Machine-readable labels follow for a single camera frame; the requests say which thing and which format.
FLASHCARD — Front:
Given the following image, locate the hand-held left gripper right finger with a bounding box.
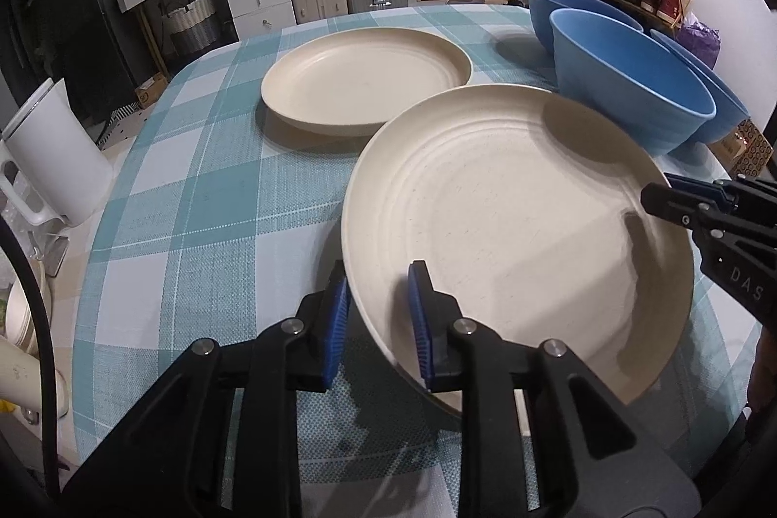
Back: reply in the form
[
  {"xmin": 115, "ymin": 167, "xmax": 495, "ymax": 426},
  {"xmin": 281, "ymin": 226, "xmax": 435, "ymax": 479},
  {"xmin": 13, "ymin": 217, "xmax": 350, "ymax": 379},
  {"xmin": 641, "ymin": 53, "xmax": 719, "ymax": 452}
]
[{"xmin": 408, "ymin": 260, "xmax": 705, "ymax": 518}]

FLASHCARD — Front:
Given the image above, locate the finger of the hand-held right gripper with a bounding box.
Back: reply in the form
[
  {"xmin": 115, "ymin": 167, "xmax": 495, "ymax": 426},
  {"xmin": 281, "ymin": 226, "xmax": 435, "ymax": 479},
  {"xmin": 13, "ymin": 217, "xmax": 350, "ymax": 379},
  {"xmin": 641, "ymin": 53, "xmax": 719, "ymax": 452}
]
[
  {"xmin": 668, "ymin": 174, "xmax": 777, "ymax": 218},
  {"xmin": 641, "ymin": 182, "xmax": 777, "ymax": 252}
]

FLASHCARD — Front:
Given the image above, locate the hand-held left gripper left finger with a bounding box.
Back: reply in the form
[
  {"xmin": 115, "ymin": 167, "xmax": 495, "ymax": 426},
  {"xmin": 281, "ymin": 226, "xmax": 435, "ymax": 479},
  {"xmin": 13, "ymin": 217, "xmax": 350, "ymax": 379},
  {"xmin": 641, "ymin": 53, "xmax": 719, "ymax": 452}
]
[{"xmin": 61, "ymin": 260, "xmax": 353, "ymax": 518}]

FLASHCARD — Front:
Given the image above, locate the blue bowl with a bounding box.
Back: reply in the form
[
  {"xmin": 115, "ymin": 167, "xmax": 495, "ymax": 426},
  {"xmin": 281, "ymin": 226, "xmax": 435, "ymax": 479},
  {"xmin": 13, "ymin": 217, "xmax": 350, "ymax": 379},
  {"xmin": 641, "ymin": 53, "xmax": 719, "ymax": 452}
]
[
  {"xmin": 549, "ymin": 8, "xmax": 717, "ymax": 158},
  {"xmin": 523, "ymin": 0, "xmax": 644, "ymax": 64},
  {"xmin": 649, "ymin": 29, "xmax": 752, "ymax": 146}
]

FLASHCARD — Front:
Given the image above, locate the beige round plate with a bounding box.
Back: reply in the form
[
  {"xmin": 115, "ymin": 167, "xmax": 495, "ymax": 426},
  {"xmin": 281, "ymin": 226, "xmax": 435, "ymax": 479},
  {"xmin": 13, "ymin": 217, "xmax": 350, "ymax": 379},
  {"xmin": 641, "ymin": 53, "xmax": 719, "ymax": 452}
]
[
  {"xmin": 341, "ymin": 84, "xmax": 696, "ymax": 422},
  {"xmin": 261, "ymin": 28, "xmax": 473, "ymax": 138}
]

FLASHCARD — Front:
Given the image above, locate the person's right hand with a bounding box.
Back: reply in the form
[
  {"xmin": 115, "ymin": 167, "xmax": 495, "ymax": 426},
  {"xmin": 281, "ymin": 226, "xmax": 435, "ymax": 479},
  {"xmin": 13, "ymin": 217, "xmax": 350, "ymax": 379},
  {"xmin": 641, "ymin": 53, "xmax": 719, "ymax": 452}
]
[{"xmin": 749, "ymin": 324, "xmax": 777, "ymax": 416}]

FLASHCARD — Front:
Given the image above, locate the open cardboard box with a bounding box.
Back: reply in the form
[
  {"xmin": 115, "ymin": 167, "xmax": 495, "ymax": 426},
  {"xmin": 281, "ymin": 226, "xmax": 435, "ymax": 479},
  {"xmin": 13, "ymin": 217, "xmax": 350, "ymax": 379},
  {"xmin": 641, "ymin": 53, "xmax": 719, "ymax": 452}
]
[{"xmin": 707, "ymin": 135, "xmax": 743, "ymax": 173}]

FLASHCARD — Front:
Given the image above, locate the dark patterned box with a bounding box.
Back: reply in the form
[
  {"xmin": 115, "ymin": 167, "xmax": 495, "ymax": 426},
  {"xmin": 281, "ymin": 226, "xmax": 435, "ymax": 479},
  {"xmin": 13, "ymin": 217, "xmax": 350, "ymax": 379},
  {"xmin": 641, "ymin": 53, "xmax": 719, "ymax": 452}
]
[{"xmin": 734, "ymin": 119, "xmax": 776, "ymax": 178}]

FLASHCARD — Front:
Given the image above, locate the purple plastic bag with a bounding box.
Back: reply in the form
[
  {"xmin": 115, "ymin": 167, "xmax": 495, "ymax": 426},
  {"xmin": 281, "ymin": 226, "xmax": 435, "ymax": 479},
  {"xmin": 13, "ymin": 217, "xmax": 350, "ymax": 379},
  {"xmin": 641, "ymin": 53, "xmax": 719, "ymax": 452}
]
[{"xmin": 676, "ymin": 14, "xmax": 722, "ymax": 70}]

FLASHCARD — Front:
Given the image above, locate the teal checked tablecloth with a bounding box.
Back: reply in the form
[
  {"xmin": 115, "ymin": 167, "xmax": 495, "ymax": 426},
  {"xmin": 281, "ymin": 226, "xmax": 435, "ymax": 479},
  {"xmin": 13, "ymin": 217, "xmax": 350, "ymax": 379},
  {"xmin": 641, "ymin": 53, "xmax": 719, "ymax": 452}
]
[{"xmin": 71, "ymin": 2, "xmax": 750, "ymax": 518}]

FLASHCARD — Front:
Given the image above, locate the black white patterned rug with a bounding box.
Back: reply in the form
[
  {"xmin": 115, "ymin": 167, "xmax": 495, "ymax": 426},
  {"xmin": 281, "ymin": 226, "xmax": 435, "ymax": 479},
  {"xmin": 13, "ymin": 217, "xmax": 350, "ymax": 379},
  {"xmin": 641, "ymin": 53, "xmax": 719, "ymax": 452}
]
[{"xmin": 97, "ymin": 105, "xmax": 147, "ymax": 149}]

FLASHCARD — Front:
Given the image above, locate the small cardboard box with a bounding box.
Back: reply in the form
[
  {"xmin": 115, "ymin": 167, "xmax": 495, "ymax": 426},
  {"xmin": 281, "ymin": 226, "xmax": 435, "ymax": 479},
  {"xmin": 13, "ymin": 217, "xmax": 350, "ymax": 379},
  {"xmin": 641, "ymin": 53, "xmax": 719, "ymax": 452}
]
[{"xmin": 135, "ymin": 72, "xmax": 169, "ymax": 107}]

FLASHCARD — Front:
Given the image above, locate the cream container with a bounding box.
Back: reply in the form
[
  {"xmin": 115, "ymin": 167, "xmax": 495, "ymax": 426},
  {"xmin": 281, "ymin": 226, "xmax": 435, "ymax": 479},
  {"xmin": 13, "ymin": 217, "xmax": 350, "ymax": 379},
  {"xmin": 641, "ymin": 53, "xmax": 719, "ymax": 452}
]
[{"xmin": 0, "ymin": 339, "xmax": 68, "ymax": 413}]

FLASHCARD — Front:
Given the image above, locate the white electric kettle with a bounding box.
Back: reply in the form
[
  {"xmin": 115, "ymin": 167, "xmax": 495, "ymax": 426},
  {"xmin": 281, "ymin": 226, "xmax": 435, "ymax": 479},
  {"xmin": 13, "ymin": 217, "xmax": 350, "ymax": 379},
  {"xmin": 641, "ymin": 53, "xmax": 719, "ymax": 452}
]
[{"xmin": 0, "ymin": 78, "xmax": 115, "ymax": 228}]

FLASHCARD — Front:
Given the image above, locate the grey white woven basket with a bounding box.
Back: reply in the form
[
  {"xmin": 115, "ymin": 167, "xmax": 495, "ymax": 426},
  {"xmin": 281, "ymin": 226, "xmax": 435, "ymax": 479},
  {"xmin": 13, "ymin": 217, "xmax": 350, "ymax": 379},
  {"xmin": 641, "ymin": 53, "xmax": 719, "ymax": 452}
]
[{"xmin": 164, "ymin": 0, "xmax": 220, "ymax": 56}]

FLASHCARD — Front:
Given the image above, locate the black refrigerator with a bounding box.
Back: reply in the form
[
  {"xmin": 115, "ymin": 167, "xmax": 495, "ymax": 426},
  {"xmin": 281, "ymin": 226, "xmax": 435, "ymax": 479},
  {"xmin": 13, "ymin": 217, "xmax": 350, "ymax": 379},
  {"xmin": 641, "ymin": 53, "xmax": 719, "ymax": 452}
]
[{"xmin": 0, "ymin": 0, "xmax": 155, "ymax": 131}]

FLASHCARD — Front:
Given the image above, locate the black cable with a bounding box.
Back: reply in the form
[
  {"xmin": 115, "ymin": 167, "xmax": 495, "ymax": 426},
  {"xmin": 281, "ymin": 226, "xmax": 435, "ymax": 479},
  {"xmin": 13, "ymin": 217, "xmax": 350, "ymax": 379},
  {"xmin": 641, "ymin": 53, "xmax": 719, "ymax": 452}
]
[{"xmin": 0, "ymin": 220, "xmax": 62, "ymax": 498}]

